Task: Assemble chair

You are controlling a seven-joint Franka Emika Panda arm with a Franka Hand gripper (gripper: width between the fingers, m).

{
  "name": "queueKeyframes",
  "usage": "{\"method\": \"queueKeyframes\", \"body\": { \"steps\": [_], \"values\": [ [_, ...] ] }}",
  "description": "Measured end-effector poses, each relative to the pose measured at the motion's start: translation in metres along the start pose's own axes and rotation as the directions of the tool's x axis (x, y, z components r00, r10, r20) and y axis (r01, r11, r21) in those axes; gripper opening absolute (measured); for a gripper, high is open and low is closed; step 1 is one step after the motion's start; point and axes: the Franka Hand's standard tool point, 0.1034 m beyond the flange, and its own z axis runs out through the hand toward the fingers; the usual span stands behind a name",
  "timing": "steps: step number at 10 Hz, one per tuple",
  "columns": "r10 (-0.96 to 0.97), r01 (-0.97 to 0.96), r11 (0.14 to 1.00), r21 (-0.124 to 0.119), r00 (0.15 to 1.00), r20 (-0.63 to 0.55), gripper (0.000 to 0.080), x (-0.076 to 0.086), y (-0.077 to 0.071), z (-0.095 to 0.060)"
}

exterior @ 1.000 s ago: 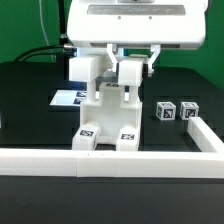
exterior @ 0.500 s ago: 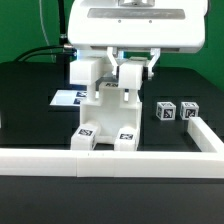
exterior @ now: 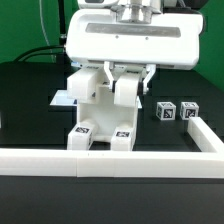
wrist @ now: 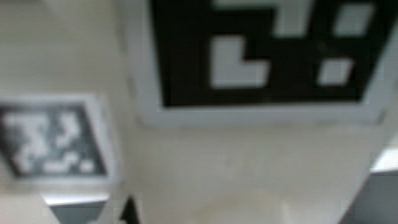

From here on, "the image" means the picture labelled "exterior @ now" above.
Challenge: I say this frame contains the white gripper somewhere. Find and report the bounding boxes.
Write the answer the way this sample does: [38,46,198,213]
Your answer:
[66,9,203,94]

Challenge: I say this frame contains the white chair seat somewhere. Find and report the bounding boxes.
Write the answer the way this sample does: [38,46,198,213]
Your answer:
[77,84,138,142]

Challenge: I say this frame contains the white tagged cube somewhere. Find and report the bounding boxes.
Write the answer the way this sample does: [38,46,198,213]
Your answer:
[180,102,199,120]
[156,102,176,121]

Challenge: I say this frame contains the white chair back frame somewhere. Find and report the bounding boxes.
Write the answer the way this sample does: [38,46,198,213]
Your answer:
[67,68,144,107]

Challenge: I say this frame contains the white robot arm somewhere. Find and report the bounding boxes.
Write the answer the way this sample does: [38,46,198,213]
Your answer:
[66,0,204,88]

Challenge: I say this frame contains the white U-shaped obstacle fence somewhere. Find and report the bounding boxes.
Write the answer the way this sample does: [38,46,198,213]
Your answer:
[0,117,224,178]

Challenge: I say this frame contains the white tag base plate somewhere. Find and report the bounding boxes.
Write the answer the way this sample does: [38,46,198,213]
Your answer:
[49,89,143,109]

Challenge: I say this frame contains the black cables with connector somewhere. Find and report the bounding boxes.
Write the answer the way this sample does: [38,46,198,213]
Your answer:
[13,0,78,63]

